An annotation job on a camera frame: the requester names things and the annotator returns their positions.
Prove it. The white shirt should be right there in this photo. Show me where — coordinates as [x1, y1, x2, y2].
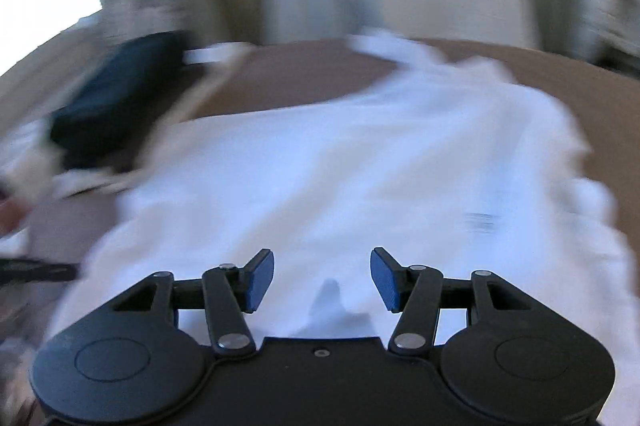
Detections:
[50, 32, 639, 425]

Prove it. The dark navy storage bag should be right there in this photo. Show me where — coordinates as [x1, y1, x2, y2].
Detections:
[49, 30, 201, 172]

